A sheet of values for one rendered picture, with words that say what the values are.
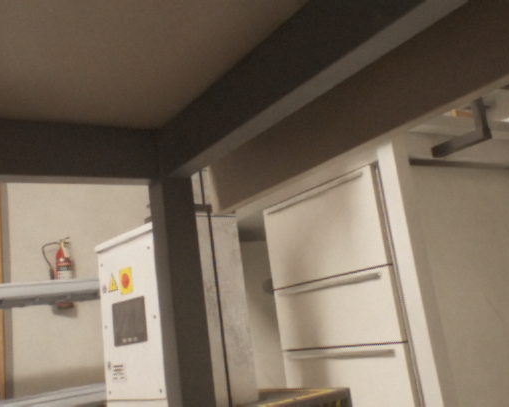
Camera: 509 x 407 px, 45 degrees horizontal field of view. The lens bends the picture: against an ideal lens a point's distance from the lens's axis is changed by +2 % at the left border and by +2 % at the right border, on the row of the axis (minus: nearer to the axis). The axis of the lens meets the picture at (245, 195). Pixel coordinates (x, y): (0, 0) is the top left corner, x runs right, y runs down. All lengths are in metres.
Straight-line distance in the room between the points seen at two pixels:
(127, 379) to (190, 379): 0.81
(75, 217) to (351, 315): 3.70
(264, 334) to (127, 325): 1.18
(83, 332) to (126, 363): 3.50
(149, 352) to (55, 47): 0.95
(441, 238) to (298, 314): 0.46
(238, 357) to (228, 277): 0.19
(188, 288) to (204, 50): 0.27
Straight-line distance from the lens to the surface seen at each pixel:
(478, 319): 1.73
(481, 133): 1.53
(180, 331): 0.68
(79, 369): 4.96
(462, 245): 1.74
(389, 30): 0.44
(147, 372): 1.41
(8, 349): 4.84
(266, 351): 2.57
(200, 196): 1.55
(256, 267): 2.59
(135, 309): 1.43
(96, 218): 5.14
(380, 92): 0.56
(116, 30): 0.51
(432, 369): 1.47
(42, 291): 3.64
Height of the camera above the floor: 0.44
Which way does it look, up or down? 13 degrees up
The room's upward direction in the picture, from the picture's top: 7 degrees counter-clockwise
